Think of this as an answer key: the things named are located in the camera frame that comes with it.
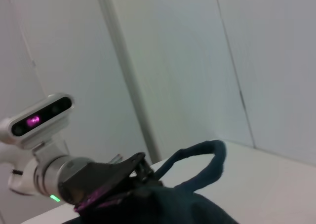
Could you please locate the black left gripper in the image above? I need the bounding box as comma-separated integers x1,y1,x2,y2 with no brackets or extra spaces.
57,152,155,205

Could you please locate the teal fabric tote bag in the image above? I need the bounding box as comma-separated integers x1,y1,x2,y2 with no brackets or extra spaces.
60,139,239,224

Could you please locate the white head camera bracket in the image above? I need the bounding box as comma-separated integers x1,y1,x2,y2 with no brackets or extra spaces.
32,132,71,168

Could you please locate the white head depth camera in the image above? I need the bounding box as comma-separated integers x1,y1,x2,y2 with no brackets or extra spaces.
0,93,75,150

